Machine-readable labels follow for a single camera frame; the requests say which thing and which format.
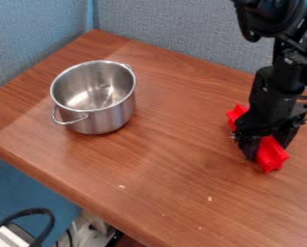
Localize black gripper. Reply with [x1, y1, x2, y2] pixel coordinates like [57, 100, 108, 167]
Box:
[234, 66, 307, 161]

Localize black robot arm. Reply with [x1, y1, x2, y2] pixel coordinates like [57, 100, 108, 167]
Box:
[230, 0, 307, 160]

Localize red plastic block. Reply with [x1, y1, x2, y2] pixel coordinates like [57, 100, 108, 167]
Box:
[225, 104, 289, 173]

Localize black cable loop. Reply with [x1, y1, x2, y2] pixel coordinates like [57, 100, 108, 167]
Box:
[0, 207, 57, 247]

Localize white device under table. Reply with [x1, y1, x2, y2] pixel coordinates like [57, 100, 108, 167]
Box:
[0, 223, 34, 247]

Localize stainless steel pot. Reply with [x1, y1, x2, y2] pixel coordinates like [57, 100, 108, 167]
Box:
[50, 60, 136, 135]

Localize white cables under table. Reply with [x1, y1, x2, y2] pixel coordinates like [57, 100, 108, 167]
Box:
[56, 210, 118, 247]

